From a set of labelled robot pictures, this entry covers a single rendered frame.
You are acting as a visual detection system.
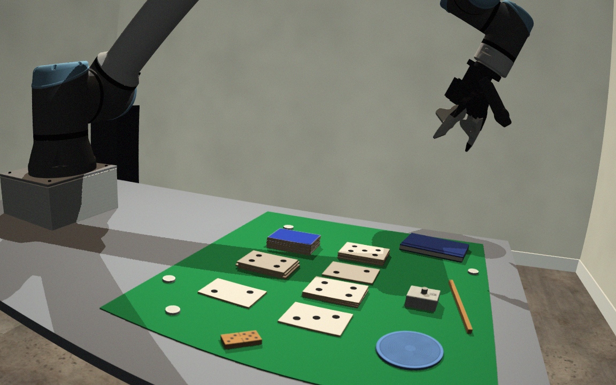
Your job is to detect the blue round disc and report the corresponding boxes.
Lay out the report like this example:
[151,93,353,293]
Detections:
[375,331,444,371]

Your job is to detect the orange wooden stick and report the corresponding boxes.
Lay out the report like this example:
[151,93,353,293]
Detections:
[449,280,473,334]

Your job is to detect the blue rectangular card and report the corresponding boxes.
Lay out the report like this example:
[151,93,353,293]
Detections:
[267,228,321,246]

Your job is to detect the green flat mat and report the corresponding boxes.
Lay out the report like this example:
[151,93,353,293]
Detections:
[100,211,498,385]

